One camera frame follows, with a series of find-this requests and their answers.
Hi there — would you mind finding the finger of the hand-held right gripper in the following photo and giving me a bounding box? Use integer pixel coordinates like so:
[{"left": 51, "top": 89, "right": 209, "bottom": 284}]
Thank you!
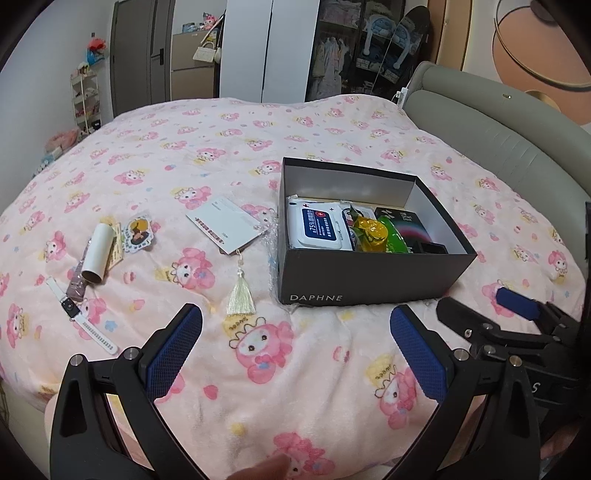
[
  {"left": 436, "top": 296, "right": 566, "bottom": 358},
  {"left": 495, "top": 287, "right": 578, "bottom": 342}
]

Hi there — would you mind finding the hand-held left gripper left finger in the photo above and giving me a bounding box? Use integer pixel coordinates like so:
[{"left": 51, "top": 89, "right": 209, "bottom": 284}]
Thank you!
[{"left": 50, "top": 304, "right": 218, "bottom": 480}]

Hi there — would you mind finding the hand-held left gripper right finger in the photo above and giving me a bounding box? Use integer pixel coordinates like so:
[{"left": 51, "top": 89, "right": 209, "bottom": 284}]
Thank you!
[{"left": 390, "top": 304, "right": 541, "bottom": 480}]

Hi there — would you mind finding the dark grey shoe box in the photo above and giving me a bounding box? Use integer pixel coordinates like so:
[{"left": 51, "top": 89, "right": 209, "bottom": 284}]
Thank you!
[{"left": 269, "top": 157, "right": 478, "bottom": 306}]

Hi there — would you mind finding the white smartwatch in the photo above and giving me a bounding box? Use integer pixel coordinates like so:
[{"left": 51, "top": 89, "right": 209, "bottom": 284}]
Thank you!
[{"left": 46, "top": 276, "right": 118, "bottom": 355}]

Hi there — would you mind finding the purple cream tube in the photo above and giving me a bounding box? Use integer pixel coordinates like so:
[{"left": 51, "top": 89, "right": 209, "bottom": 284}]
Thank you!
[{"left": 66, "top": 237, "right": 94, "bottom": 301}]

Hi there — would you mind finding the white paper roll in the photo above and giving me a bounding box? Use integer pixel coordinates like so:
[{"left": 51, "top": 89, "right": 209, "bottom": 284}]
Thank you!
[{"left": 82, "top": 223, "right": 115, "bottom": 283}]

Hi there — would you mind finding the person's left hand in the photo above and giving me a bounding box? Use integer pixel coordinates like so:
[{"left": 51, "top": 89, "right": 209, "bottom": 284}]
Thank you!
[{"left": 228, "top": 455, "right": 289, "bottom": 480}]

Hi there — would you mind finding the cream tassel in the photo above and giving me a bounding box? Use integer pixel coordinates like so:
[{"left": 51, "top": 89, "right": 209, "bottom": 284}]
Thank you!
[{"left": 226, "top": 249, "right": 253, "bottom": 317}]

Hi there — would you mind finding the small black box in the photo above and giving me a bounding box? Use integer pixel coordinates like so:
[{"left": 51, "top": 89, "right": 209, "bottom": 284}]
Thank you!
[{"left": 375, "top": 207, "right": 448, "bottom": 254}]

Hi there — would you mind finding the green snack packet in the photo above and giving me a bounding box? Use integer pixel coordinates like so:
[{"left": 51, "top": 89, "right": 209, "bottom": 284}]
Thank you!
[{"left": 379, "top": 217, "right": 415, "bottom": 254}]

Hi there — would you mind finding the cartoon figure sticker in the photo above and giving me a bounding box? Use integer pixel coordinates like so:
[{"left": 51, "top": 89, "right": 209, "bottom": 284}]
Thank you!
[{"left": 121, "top": 213, "right": 155, "bottom": 254}]

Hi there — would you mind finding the yellow candy packet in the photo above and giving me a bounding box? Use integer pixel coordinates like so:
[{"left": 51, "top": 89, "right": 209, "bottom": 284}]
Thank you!
[{"left": 353, "top": 217, "right": 389, "bottom": 254}]

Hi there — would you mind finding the white card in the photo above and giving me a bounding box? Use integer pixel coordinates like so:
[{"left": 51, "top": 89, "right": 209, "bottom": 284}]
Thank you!
[{"left": 186, "top": 196, "right": 269, "bottom": 256}]

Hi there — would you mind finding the clear bubble wrap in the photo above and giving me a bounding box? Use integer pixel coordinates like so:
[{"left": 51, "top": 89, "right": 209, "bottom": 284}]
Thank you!
[{"left": 252, "top": 208, "right": 283, "bottom": 301}]

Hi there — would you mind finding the white printed packet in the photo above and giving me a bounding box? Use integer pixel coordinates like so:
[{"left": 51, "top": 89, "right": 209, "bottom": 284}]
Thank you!
[{"left": 339, "top": 202, "right": 377, "bottom": 241}]

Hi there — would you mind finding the white wet wipes pack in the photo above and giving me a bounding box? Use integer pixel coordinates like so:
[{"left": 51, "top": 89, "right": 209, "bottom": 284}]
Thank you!
[{"left": 286, "top": 196, "right": 365, "bottom": 252}]

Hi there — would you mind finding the pink printed blanket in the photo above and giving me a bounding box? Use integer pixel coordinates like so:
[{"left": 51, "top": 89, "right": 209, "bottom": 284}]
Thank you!
[{"left": 0, "top": 95, "right": 585, "bottom": 480}]

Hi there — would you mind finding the white shelf rack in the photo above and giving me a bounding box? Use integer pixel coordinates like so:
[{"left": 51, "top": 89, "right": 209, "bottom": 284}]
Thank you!
[{"left": 70, "top": 69, "right": 105, "bottom": 141}]

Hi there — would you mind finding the beige fridge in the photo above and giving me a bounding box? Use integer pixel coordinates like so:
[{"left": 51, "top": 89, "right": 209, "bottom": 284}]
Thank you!
[{"left": 171, "top": 32, "right": 221, "bottom": 100}]

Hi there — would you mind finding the black skateboard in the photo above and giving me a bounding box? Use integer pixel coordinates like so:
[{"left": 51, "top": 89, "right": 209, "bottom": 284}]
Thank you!
[{"left": 394, "top": 7, "right": 432, "bottom": 84}]

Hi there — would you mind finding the blue white toy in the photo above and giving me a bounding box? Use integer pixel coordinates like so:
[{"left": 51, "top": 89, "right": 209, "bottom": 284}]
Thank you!
[{"left": 362, "top": 14, "right": 416, "bottom": 71}]

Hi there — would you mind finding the white handbag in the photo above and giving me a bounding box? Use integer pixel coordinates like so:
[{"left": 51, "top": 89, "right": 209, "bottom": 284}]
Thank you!
[{"left": 193, "top": 32, "right": 223, "bottom": 64}]

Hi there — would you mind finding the glass door cabinet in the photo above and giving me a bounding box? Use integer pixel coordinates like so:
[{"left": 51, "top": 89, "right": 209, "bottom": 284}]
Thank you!
[{"left": 305, "top": 0, "right": 430, "bottom": 95}]

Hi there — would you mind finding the dark grey door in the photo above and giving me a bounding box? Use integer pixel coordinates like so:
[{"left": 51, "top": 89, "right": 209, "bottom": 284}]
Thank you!
[{"left": 111, "top": 0, "right": 177, "bottom": 118}]

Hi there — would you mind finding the red blue plush toy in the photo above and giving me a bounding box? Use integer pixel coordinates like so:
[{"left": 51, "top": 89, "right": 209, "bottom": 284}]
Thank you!
[{"left": 85, "top": 37, "right": 108, "bottom": 66}]

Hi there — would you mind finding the white wardrobe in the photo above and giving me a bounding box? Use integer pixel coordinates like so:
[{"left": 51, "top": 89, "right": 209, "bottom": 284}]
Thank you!
[{"left": 219, "top": 0, "right": 320, "bottom": 104}]

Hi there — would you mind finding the round orange wall panel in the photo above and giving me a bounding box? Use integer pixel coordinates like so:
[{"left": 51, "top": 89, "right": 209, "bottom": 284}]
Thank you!
[{"left": 492, "top": 0, "right": 591, "bottom": 89}]

